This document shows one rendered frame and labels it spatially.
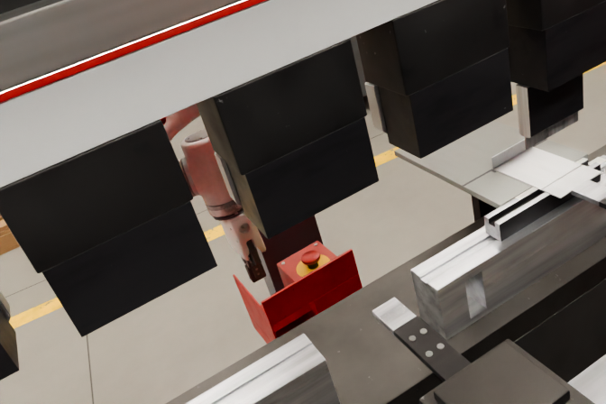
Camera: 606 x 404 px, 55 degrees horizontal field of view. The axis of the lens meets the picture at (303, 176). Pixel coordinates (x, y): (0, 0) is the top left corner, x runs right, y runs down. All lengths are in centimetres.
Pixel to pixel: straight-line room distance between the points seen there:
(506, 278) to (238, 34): 54
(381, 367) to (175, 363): 155
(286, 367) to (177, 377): 153
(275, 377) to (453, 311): 26
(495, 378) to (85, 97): 45
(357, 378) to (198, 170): 48
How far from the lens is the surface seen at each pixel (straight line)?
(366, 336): 90
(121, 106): 52
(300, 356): 77
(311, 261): 117
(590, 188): 91
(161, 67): 52
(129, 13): 29
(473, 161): 100
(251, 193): 58
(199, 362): 228
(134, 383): 235
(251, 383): 77
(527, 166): 97
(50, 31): 29
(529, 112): 83
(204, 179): 109
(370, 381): 84
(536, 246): 91
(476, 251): 86
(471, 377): 62
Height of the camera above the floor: 151
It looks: 29 degrees down
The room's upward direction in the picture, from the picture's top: 17 degrees counter-clockwise
